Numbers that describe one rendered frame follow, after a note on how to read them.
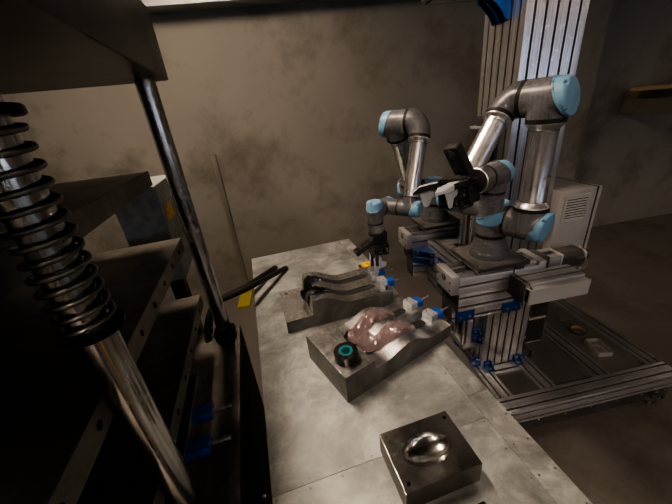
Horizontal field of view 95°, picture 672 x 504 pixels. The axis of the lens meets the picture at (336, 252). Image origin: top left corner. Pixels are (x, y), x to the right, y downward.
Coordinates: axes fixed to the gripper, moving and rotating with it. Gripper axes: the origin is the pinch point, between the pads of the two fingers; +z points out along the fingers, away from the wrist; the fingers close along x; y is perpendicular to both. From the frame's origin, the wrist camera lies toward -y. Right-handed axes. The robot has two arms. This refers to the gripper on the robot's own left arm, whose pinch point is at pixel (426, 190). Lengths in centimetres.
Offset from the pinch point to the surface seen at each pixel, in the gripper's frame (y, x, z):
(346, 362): 50, 20, 21
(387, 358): 56, 18, 7
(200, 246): 12, 73, 44
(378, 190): 35, 194, -151
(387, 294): 53, 46, -21
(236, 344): 57, 74, 43
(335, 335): 50, 35, 15
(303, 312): 51, 63, 14
